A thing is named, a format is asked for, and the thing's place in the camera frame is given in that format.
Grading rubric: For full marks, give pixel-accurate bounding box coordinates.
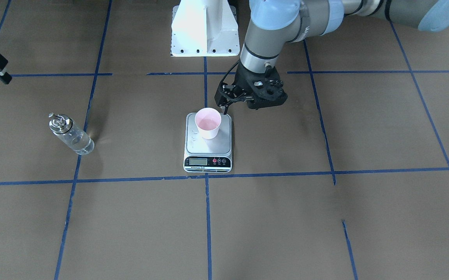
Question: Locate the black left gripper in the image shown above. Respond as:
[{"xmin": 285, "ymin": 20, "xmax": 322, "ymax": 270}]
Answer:
[{"xmin": 214, "ymin": 62, "xmax": 288, "ymax": 115}]

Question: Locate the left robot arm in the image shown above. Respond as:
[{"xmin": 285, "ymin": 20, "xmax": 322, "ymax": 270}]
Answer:
[{"xmin": 214, "ymin": 0, "xmax": 449, "ymax": 110}]

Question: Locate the digital kitchen scale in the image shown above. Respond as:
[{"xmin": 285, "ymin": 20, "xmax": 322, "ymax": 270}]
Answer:
[{"xmin": 182, "ymin": 113, "xmax": 232, "ymax": 173}]

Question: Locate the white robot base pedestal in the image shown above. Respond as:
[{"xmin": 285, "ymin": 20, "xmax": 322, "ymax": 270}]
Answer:
[{"xmin": 170, "ymin": 0, "xmax": 240, "ymax": 57}]

